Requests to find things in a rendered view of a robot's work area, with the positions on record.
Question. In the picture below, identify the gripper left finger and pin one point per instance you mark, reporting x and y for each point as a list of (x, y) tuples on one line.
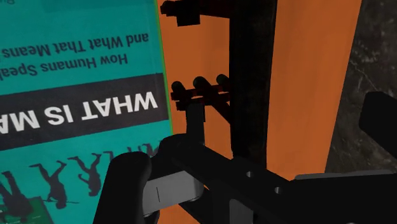
[(192, 161)]

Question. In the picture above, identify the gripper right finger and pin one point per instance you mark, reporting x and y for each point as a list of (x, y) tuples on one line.
[(341, 201)]

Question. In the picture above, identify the orange book with black pole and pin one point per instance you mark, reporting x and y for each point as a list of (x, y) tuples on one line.
[(300, 93)]

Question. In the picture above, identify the teal book with black band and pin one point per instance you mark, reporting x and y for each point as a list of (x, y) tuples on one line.
[(77, 28)]

